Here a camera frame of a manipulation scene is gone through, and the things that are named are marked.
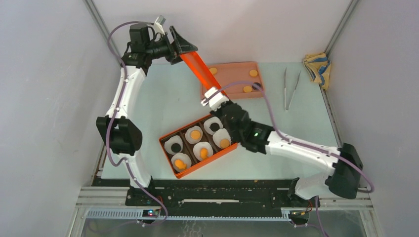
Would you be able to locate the pink cookie tray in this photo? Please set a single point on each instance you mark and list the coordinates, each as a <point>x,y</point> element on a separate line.
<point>233,72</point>

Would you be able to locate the orange compartment box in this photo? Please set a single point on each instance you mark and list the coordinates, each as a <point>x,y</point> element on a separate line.
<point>188,148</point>

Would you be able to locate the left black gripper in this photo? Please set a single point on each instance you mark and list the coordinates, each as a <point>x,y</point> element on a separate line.
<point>179,46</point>

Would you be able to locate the black round cookie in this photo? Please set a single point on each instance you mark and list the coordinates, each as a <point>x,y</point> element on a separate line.
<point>176,148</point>
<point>214,127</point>
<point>256,86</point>

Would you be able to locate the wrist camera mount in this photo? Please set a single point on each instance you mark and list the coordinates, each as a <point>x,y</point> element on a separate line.
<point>158,25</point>
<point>214,99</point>

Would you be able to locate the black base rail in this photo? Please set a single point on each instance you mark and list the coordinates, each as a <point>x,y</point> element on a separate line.
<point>220,198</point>

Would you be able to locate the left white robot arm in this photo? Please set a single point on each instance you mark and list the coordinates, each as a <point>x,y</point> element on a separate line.
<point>121,136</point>

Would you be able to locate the orange fish cookie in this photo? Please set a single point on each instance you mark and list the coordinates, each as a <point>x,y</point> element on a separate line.
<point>179,165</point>
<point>204,154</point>

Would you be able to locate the orange box lid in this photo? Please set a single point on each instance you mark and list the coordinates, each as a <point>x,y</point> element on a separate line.
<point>200,70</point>

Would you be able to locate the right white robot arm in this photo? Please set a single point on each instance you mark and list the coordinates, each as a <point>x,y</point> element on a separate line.
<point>340,166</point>

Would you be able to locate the orange round cookie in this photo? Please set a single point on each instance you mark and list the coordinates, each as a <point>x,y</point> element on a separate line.
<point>247,89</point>
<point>253,73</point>
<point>224,143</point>
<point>195,135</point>
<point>213,70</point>

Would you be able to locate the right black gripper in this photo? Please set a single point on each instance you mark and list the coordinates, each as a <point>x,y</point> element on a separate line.
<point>226,110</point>

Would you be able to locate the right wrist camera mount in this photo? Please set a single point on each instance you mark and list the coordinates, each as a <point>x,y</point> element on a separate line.
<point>214,99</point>

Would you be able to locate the yellow blue cloth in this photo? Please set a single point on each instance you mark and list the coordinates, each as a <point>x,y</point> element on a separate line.
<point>318,67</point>

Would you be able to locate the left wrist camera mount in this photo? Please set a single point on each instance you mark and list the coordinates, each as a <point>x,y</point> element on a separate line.
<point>158,25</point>

